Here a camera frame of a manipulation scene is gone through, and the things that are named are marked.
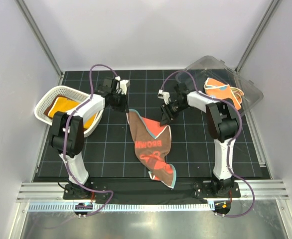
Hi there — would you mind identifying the white slotted cable duct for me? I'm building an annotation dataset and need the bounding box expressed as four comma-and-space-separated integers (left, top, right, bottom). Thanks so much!
28, 202, 215, 213

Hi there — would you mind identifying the purple cable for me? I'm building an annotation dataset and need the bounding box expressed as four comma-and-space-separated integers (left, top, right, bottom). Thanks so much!
62, 64, 122, 217
159, 71, 256, 219

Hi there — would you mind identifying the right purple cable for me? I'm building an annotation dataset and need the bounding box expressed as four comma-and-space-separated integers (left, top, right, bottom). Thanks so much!
159, 71, 256, 219

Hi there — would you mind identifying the pink brown towel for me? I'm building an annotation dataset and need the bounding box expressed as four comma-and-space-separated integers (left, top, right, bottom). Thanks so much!
127, 109, 177, 189

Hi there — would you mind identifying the left aluminium frame post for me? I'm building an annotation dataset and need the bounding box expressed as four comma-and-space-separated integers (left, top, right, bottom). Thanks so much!
15, 0, 63, 77

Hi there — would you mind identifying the yellow blue patterned towel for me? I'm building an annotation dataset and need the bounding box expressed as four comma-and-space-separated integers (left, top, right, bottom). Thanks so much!
47, 95, 98, 130

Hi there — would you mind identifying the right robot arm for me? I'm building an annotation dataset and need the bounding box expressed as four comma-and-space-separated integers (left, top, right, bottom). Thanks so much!
157, 83, 242, 197

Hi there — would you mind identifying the aluminium frame post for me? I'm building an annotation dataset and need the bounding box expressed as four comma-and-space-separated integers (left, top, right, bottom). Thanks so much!
15, 0, 63, 77
235, 0, 282, 73

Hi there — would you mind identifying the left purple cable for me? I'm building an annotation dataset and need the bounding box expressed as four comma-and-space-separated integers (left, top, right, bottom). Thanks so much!
62, 64, 122, 217

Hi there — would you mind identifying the right aluminium frame post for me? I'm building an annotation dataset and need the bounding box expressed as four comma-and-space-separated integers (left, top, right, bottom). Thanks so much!
235, 0, 282, 73

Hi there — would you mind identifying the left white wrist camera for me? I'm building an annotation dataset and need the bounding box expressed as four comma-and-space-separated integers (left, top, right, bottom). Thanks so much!
115, 76, 130, 95

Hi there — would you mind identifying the white perforated plastic basket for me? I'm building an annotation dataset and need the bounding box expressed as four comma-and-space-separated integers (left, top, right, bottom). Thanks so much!
34, 86, 106, 139

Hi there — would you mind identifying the clear plastic storage bin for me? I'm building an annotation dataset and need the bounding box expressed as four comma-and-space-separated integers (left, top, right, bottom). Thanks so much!
175, 56, 263, 116

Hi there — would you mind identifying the orange polka dot towel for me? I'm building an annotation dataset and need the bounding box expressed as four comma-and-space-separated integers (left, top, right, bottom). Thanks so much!
204, 78, 244, 110

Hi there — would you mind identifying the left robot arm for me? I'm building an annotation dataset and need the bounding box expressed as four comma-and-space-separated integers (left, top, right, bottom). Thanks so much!
49, 76, 130, 199

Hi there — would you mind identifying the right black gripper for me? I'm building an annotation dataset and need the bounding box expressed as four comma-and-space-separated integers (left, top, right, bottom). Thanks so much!
159, 101, 187, 127

